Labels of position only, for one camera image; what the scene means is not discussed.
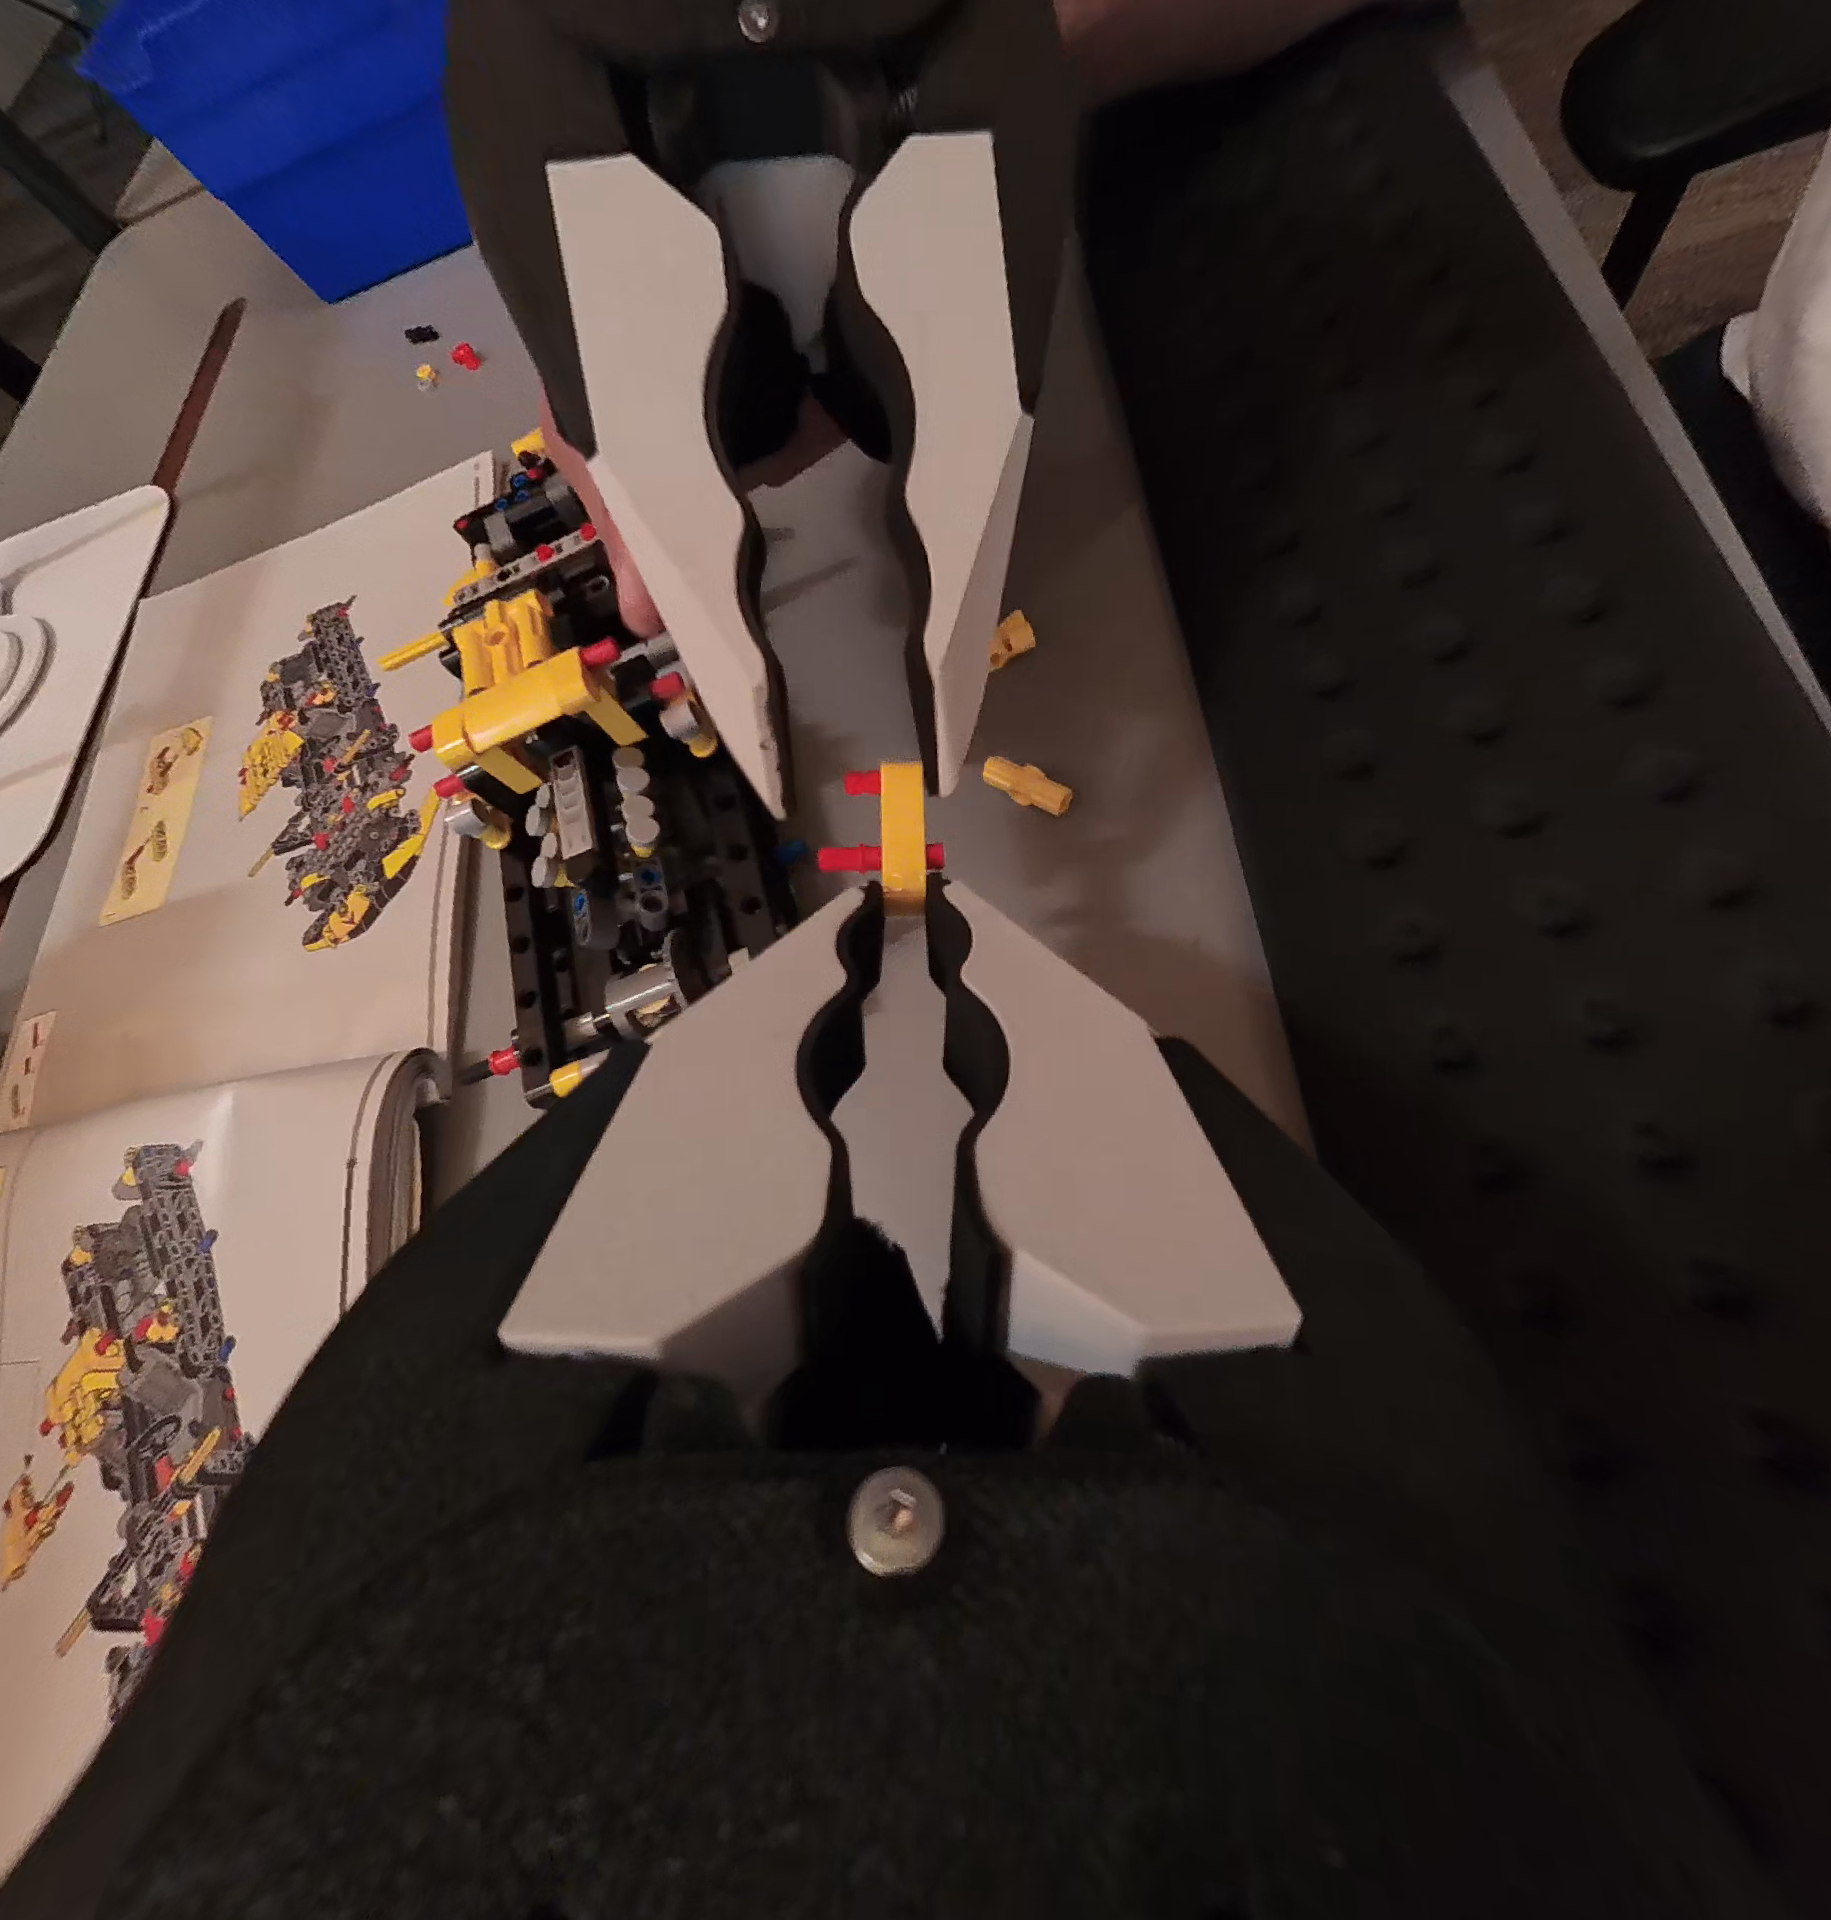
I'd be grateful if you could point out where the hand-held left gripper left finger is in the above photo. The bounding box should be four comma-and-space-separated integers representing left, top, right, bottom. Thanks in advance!
497, 882, 914, 1417

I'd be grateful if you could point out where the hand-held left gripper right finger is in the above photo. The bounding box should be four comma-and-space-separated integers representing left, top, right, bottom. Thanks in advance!
921, 876, 1306, 1417

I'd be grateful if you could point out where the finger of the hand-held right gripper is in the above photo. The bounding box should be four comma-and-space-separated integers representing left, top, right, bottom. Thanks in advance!
845, 128, 1040, 800
545, 155, 790, 822

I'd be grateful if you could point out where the yellow black lego car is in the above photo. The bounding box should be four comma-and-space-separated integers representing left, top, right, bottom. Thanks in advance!
379, 431, 801, 1115

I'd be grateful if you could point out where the yellow thin lego beam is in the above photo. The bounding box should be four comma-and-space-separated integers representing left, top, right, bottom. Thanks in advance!
876, 758, 931, 916

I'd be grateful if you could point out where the lego instruction booklet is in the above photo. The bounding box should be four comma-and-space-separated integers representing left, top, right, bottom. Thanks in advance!
0, 452, 502, 1726

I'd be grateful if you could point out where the person's right hand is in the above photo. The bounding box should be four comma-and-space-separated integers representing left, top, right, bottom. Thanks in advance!
534, 406, 670, 636

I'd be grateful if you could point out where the blue storage bin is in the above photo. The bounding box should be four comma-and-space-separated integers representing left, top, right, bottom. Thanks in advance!
75, 0, 473, 304

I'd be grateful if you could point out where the black perforated mat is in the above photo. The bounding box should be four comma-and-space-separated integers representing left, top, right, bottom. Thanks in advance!
1079, 0, 1831, 1920

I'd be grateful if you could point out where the black office chair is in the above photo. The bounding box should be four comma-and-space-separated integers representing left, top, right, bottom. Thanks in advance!
1557, 0, 1831, 355

